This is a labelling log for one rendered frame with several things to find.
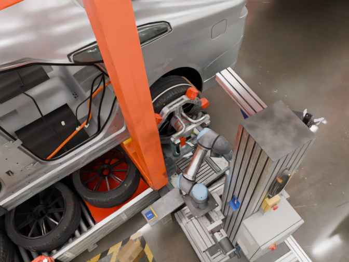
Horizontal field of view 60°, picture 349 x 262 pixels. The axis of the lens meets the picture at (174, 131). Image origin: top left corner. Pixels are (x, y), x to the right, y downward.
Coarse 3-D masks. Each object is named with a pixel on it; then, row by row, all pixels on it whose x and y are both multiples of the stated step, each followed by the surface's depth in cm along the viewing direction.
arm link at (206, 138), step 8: (208, 128) 225; (200, 136) 222; (208, 136) 220; (216, 136) 219; (200, 144) 223; (208, 144) 221; (200, 152) 225; (192, 160) 230; (200, 160) 228; (192, 168) 230; (184, 176) 232; (192, 176) 232; (176, 184) 237; (184, 184) 232; (192, 184) 232
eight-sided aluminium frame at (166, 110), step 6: (186, 96) 270; (174, 102) 265; (180, 102) 265; (186, 102) 268; (192, 102) 275; (198, 102) 282; (168, 108) 262; (174, 108) 263; (162, 114) 266; (168, 114) 264; (198, 114) 298; (162, 120) 264; (162, 138) 296; (168, 138) 303
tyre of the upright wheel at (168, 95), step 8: (160, 80) 272; (168, 80) 273; (176, 80) 276; (184, 80) 285; (152, 88) 270; (160, 88) 267; (176, 88) 267; (184, 88) 270; (152, 96) 266; (160, 96) 264; (168, 96) 262; (176, 96) 267; (160, 104) 262; (160, 136) 300; (168, 136) 309
